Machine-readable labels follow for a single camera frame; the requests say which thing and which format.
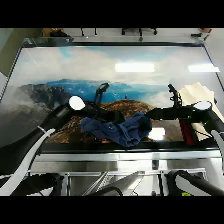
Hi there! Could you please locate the red garment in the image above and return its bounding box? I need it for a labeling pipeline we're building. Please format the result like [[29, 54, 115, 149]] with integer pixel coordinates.
[[179, 118, 197, 145]]

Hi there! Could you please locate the silver frame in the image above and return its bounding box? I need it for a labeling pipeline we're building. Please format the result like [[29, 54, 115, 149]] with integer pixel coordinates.
[[19, 149, 224, 197]]

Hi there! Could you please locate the black office chair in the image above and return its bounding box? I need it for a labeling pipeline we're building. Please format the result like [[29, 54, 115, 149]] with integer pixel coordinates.
[[121, 27, 158, 37]]

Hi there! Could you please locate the blue shirt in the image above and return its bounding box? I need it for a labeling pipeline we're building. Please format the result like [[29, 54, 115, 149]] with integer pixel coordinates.
[[79, 111, 153, 149]]

